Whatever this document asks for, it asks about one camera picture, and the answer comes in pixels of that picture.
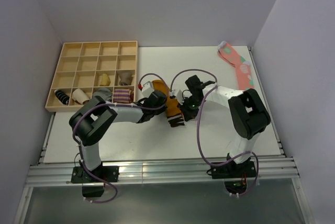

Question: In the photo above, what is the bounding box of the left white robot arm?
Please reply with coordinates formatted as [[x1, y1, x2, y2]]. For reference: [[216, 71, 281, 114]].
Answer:
[[69, 90, 167, 182]]

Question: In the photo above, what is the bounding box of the wooden compartment tray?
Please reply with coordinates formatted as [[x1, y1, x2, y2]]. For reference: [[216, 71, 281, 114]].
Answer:
[[45, 41, 138, 112]]

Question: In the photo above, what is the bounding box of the purple striped rolled sock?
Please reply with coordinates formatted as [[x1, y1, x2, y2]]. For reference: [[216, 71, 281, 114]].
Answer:
[[113, 89, 134, 104]]

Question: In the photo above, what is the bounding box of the aluminium mounting rail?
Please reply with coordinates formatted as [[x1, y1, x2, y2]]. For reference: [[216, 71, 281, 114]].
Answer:
[[25, 157, 300, 187]]

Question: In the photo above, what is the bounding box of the mustard yellow striped sock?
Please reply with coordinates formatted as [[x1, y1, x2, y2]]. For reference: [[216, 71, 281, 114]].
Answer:
[[152, 80, 185, 128]]

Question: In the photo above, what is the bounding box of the taupe rolled sock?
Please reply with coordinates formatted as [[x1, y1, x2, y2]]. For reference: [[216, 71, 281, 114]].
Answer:
[[115, 70, 133, 86]]

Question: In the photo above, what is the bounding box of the yellow rolled sock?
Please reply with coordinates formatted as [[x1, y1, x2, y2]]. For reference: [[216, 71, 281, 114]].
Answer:
[[99, 73, 110, 86]]

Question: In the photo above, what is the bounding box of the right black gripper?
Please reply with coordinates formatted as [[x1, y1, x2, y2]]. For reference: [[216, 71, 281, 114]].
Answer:
[[177, 96, 204, 121]]

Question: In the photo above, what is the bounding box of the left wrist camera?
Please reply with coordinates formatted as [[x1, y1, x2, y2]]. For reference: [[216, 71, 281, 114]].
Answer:
[[140, 81, 155, 98]]

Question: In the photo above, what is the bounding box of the grey rolled sock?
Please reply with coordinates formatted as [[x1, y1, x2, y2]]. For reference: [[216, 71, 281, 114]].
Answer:
[[92, 87, 113, 102]]

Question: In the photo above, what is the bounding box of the black rolled sock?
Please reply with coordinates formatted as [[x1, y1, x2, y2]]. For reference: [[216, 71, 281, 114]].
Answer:
[[54, 89, 70, 105]]

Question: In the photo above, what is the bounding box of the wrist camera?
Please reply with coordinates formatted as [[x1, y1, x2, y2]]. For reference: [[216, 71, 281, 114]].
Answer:
[[140, 81, 155, 98], [169, 89, 184, 105]]

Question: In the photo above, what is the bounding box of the beige rolled sock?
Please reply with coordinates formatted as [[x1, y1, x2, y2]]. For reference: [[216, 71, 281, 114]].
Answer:
[[72, 88, 90, 105]]

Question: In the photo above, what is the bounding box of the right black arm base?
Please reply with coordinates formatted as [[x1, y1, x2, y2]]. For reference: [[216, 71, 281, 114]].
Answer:
[[206, 158, 259, 198]]

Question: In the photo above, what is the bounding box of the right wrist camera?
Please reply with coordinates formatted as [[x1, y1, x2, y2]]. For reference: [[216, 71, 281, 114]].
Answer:
[[169, 89, 184, 105]]

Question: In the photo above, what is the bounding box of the pink patterned sock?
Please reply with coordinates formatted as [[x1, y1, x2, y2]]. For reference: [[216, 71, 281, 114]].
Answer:
[[217, 41, 254, 91]]

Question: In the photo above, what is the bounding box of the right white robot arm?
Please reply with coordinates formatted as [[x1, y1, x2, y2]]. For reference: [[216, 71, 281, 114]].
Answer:
[[176, 75, 271, 177]]

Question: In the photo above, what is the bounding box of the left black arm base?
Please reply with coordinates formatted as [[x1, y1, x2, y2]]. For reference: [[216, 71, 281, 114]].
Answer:
[[70, 162, 119, 204]]

